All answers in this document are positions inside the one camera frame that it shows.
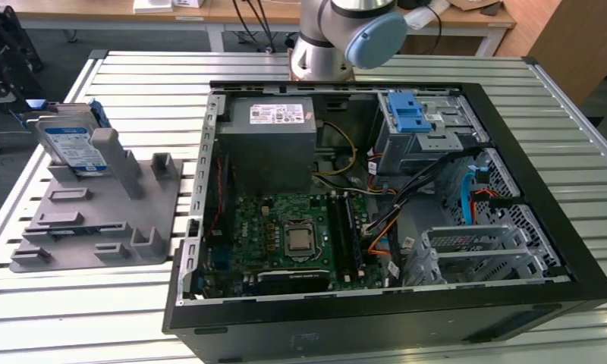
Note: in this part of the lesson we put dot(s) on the blue plastic drive latch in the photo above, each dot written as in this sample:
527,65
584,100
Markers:
404,113

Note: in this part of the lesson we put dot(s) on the green motherboard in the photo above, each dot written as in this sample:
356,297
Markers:
254,212

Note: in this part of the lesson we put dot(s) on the RAM stick on rack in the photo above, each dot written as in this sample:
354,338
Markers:
75,230

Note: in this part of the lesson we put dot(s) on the plain white box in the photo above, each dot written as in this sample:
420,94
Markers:
153,5

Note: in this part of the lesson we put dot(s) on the hard disk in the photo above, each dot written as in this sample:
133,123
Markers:
73,148

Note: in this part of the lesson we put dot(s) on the black PC case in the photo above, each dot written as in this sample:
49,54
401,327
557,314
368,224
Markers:
333,326

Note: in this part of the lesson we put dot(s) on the wooden desk white frame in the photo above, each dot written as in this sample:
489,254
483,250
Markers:
197,13

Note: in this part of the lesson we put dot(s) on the metal optical drive cage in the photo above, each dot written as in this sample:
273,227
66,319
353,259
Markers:
435,148

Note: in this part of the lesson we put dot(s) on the wooden cabinet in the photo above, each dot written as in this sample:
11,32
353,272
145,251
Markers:
576,38

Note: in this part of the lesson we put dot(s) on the silver CPU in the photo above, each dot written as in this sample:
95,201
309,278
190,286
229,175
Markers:
298,240

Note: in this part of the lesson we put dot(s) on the black RAM slot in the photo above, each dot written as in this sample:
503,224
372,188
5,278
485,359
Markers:
340,235

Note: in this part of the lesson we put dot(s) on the black graphics card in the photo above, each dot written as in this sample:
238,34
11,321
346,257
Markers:
293,280

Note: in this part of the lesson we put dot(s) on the white box with label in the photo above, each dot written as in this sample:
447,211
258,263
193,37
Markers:
188,3

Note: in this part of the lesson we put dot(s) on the RAM stick in motherboard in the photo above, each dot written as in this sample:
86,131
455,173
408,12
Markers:
354,239

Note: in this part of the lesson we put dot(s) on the brown cardboard piece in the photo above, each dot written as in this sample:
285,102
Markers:
469,4

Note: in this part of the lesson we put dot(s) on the grey power supply unit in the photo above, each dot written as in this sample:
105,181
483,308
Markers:
268,159

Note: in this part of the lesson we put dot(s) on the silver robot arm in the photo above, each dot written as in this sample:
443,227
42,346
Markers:
322,22

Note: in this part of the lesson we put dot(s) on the grey parts rack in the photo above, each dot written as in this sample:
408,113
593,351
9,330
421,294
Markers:
110,212

